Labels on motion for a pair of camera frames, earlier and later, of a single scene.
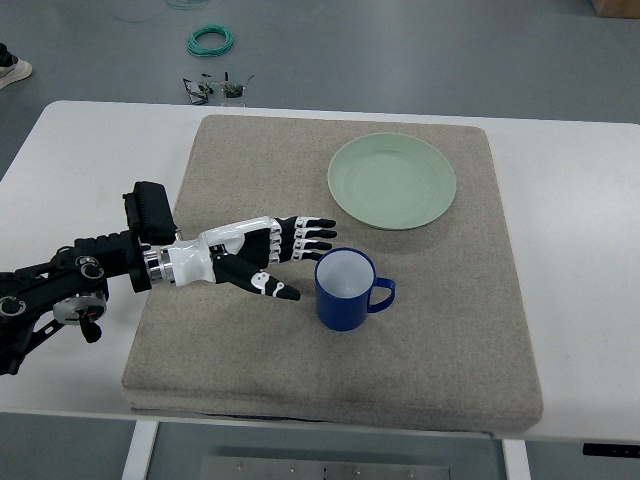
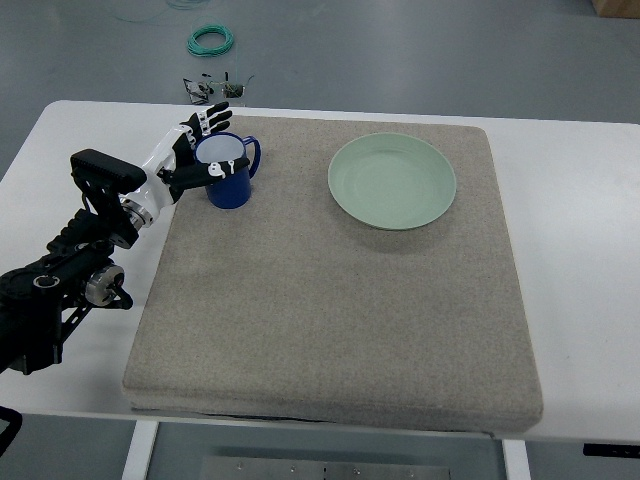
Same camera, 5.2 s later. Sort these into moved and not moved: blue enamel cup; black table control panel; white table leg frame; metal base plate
Moved: blue enamel cup
Not moved: black table control panel; metal base plate; white table leg frame
